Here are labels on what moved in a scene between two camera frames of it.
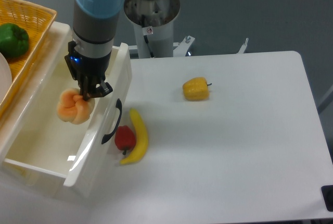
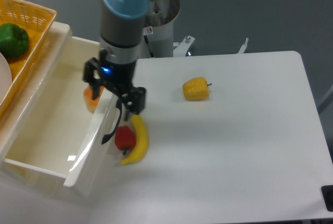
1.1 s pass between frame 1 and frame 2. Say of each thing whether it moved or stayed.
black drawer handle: stayed
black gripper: moved
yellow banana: stayed
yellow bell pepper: stayed
